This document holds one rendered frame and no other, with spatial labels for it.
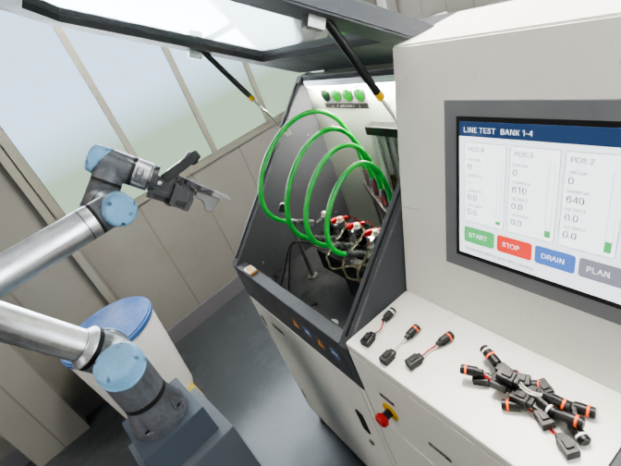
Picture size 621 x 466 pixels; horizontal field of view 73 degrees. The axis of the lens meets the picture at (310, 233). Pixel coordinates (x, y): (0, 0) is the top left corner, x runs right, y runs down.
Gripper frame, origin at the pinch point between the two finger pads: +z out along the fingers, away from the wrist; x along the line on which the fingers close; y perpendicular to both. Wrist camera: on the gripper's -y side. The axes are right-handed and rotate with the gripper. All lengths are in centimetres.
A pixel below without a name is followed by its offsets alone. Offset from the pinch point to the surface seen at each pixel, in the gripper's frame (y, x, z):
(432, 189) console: -17, 40, 35
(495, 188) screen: -19, 56, 38
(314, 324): 24.5, 14.4, 32.2
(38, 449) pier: 170, -131, -32
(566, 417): 14, 72, 53
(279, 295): 23.6, -5.3, 26.5
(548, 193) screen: -19, 65, 40
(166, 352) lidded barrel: 94, -114, 14
